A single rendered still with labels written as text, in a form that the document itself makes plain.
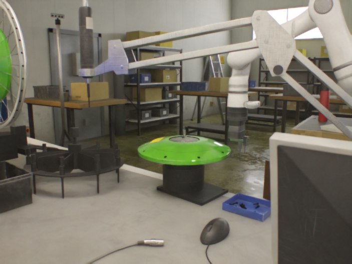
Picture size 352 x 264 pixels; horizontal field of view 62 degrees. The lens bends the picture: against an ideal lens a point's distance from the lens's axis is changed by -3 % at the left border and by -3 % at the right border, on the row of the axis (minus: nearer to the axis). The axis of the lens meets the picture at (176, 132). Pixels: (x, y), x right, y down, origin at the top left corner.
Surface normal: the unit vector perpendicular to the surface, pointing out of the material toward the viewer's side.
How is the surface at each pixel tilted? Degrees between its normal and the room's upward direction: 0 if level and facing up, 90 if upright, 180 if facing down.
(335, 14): 87
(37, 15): 90
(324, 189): 73
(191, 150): 21
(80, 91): 90
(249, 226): 0
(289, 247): 102
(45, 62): 90
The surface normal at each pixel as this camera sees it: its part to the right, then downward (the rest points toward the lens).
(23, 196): 0.78, 0.18
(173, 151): -0.10, -0.85
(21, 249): 0.00, -0.98
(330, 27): -0.55, 0.25
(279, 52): -0.29, 0.18
